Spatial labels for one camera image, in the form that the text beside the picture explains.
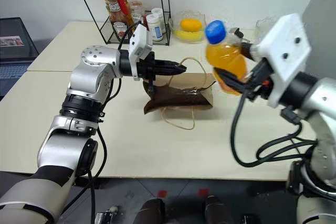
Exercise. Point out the clear glass fruit bowl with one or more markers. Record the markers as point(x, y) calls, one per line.
point(176, 22)

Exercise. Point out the yellow banana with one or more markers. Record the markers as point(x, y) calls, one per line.
point(189, 36)

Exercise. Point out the small Heinz ketchup bottle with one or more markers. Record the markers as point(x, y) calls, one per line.
point(137, 14)

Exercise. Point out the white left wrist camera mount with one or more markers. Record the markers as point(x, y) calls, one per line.
point(139, 43)

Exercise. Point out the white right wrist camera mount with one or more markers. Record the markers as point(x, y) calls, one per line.
point(286, 40)

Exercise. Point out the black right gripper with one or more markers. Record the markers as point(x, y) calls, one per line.
point(258, 82)

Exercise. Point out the orange juice bottle blue cap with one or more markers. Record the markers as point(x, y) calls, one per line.
point(225, 58)

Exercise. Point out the brown paper bag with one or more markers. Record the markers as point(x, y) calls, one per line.
point(181, 98)

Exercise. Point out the dark brown rounded shape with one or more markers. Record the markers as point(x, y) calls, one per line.
point(151, 212)
point(217, 211)

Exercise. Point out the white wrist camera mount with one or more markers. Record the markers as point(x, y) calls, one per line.
point(139, 43)
point(286, 40)

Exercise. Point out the empty clear glass bowl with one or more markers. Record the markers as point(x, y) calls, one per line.
point(263, 28)

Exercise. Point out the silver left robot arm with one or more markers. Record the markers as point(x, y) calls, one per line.
point(89, 77)

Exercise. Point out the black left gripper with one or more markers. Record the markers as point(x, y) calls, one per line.
point(147, 68)

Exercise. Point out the large Heinz ketchup bottle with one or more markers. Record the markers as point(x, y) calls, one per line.
point(119, 27)

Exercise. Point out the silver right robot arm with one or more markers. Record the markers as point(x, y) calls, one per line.
point(325, 93)

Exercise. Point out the small white capped bottle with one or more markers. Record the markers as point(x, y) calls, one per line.
point(157, 12)

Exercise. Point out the black laptop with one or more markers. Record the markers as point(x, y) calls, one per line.
point(15, 53)

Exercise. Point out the white bottle with blue label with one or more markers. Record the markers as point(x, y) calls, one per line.
point(157, 30)

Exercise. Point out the orange fruit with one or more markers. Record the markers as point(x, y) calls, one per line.
point(191, 25)

